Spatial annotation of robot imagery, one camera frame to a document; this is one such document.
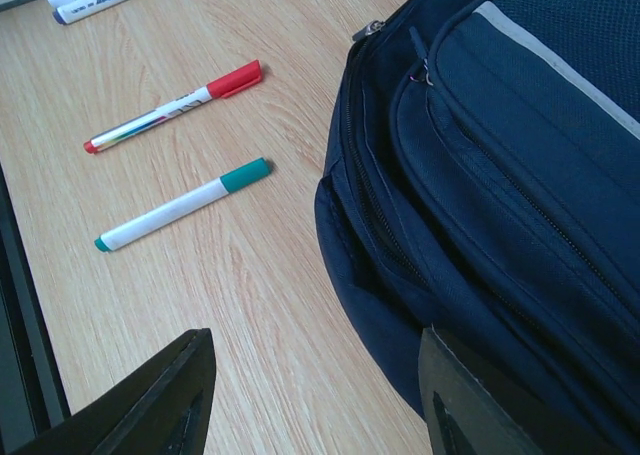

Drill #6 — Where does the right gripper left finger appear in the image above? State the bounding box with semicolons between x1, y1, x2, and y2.
14;328;216;454

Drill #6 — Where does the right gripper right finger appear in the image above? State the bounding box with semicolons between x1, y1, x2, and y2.
418;327;619;454

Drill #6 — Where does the navy blue backpack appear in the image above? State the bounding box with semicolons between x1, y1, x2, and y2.
315;0;639;454

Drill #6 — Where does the green cap marker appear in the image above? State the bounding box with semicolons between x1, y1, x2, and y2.
94;158;271;253

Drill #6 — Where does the red cap marker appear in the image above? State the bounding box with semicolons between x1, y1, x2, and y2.
83;60;263;154

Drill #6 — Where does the black aluminium frame rail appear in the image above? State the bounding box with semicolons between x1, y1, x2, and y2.
1;180;70;454

